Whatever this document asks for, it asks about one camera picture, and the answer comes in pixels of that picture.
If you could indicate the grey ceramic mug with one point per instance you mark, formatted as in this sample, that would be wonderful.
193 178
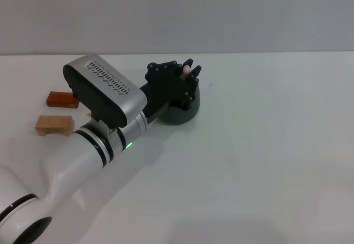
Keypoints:
179 115

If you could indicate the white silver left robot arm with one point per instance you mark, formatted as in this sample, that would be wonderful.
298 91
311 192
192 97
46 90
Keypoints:
69 155

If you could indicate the light wooden block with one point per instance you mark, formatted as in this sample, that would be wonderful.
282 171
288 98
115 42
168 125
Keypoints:
55 123

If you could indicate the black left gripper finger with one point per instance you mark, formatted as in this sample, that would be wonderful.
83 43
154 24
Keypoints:
192 89
163 67

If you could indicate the red-brown wooden block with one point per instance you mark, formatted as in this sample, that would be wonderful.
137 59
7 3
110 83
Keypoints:
59 98

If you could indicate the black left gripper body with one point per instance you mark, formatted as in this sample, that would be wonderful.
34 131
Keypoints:
166 89

